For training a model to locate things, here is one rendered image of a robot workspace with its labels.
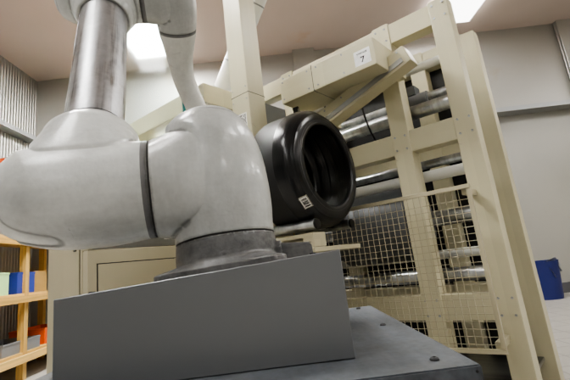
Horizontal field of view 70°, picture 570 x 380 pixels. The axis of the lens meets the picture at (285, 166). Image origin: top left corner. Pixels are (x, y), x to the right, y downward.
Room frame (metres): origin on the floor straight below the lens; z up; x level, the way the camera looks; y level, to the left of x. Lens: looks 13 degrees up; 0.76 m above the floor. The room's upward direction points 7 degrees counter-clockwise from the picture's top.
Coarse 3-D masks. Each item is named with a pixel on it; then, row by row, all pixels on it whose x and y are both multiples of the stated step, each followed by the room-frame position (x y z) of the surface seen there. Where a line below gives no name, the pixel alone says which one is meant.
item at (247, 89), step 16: (224, 0) 2.05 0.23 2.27; (240, 0) 1.99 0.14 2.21; (224, 16) 2.06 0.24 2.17; (240, 16) 1.98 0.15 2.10; (240, 32) 1.98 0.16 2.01; (256, 32) 2.07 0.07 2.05; (240, 48) 1.99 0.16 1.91; (256, 48) 2.06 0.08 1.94; (240, 64) 2.00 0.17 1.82; (256, 64) 2.05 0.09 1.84; (240, 80) 2.01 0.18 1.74; (256, 80) 2.04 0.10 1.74; (240, 96) 2.01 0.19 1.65; (256, 96) 2.02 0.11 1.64; (240, 112) 2.02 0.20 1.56; (256, 112) 2.01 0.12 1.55; (256, 128) 2.00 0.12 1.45
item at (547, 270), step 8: (536, 264) 4.88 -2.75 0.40; (544, 264) 4.84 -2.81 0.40; (552, 264) 4.83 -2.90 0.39; (560, 264) 4.98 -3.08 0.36; (544, 272) 4.85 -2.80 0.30; (552, 272) 4.83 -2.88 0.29; (560, 272) 4.91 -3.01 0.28; (544, 280) 4.87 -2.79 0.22; (552, 280) 4.84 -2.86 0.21; (560, 280) 4.87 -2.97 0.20; (544, 288) 4.89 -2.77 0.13; (552, 288) 4.85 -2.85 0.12; (560, 288) 4.86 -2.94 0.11; (544, 296) 4.91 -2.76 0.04; (552, 296) 4.86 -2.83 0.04; (560, 296) 4.86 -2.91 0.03
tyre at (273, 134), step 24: (288, 120) 1.68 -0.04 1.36; (312, 120) 1.74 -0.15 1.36; (264, 144) 1.70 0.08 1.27; (288, 144) 1.63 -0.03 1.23; (312, 144) 2.08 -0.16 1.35; (336, 144) 2.02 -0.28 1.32; (288, 168) 1.62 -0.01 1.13; (312, 168) 2.15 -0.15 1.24; (336, 168) 2.08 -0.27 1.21; (288, 192) 1.65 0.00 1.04; (312, 192) 1.68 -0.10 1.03; (336, 192) 2.08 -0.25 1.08; (288, 216) 1.75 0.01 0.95; (312, 216) 1.73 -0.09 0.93; (336, 216) 1.81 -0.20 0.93
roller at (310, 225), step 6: (294, 222) 1.77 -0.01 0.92; (300, 222) 1.74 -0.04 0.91; (306, 222) 1.71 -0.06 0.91; (312, 222) 1.69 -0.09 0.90; (318, 222) 1.71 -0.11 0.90; (276, 228) 1.82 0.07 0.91; (282, 228) 1.79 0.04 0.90; (288, 228) 1.77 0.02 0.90; (294, 228) 1.75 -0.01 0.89; (300, 228) 1.74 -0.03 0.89; (306, 228) 1.72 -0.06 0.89; (312, 228) 1.71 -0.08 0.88; (318, 228) 1.71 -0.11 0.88; (276, 234) 1.83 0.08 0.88; (282, 234) 1.81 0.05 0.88
